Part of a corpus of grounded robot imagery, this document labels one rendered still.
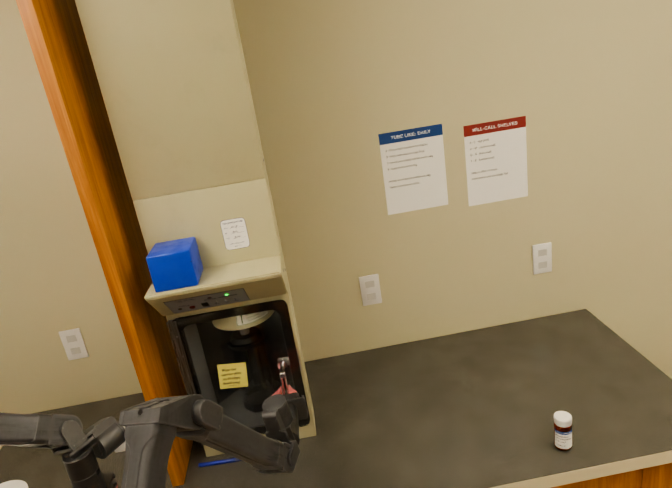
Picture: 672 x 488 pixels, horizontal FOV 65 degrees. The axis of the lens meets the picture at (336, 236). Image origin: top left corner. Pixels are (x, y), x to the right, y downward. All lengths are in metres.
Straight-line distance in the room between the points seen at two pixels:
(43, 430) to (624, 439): 1.35
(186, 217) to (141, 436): 0.61
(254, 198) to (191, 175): 0.16
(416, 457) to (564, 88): 1.23
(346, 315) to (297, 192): 0.49
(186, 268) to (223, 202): 0.18
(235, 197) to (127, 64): 0.38
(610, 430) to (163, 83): 1.41
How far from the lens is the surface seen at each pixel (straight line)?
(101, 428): 1.30
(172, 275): 1.28
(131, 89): 1.31
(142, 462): 0.89
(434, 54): 1.77
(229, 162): 1.30
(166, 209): 1.35
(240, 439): 1.10
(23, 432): 1.22
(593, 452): 1.57
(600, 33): 1.98
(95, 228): 1.30
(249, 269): 1.30
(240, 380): 1.51
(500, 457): 1.53
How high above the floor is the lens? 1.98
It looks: 19 degrees down
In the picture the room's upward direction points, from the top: 9 degrees counter-clockwise
